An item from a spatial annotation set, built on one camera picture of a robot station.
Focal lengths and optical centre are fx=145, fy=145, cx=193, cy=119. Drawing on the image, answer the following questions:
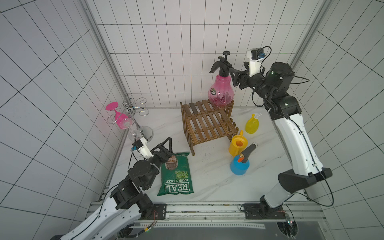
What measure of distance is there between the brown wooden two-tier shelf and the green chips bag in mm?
106

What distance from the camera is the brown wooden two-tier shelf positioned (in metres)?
0.85

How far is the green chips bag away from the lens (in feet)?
2.56
